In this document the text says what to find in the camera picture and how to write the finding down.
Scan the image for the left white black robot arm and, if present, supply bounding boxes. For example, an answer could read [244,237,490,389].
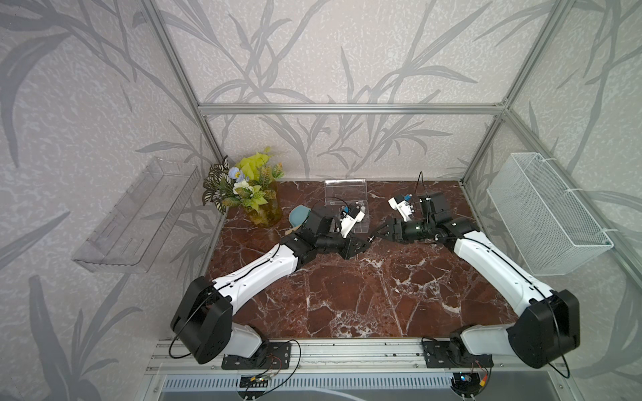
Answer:
[171,204,369,364]

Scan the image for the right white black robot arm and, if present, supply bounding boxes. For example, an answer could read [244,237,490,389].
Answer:
[372,192,580,369]

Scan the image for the clear acrylic lipstick organizer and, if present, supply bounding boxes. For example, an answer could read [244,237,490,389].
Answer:
[324,179,370,234]

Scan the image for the teal toy shovel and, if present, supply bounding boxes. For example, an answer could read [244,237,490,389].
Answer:
[289,205,311,228]

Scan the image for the artificial flowers in yellow vase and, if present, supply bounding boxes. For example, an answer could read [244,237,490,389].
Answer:
[202,147,284,228]

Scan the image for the left electronics board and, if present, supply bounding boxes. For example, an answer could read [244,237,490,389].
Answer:
[238,375,271,389]

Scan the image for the electronics board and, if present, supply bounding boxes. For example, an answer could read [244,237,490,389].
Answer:
[238,375,271,389]
[450,373,488,400]

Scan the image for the right electronics board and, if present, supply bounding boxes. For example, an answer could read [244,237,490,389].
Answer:
[450,373,488,400]

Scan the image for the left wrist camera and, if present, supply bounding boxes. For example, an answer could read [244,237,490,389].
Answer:
[339,205,365,238]

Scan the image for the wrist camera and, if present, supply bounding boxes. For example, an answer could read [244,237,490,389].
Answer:
[339,205,365,238]
[388,194,414,222]

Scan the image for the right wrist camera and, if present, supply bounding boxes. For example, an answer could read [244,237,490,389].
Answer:
[388,194,414,222]

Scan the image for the white wire mesh basket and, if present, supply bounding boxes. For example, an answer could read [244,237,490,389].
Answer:
[488,152,614,277]

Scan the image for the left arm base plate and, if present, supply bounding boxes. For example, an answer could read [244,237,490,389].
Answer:
[221,333,293,371]

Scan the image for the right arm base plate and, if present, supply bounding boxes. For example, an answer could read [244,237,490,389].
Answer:
[421,325,494,369]

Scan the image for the clear plastic wall shelf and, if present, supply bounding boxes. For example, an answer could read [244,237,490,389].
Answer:
[72,157,201,274]

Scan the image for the aluminium front rail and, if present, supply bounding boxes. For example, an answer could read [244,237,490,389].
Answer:
[146,338,429,374]

